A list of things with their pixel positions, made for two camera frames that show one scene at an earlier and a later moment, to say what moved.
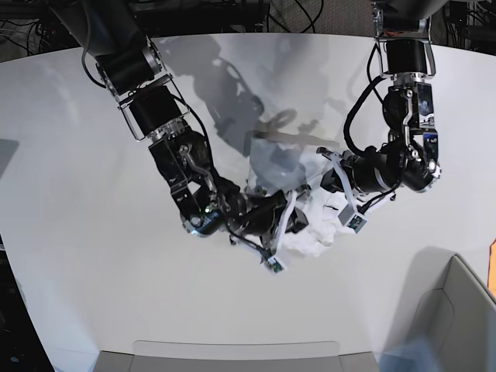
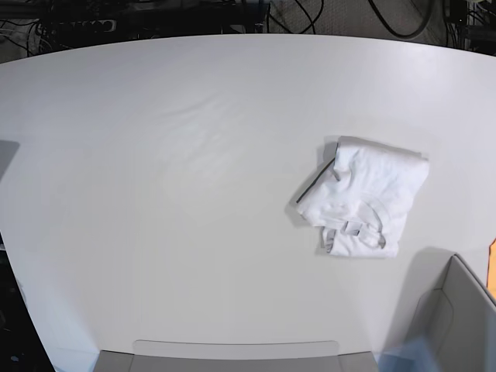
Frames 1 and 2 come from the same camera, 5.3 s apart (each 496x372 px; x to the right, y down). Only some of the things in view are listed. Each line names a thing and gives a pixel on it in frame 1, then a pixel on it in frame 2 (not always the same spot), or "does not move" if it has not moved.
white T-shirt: (277, 166) → (363, 198)
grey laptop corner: (8, 148) does not move
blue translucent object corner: (416, 356) does not move
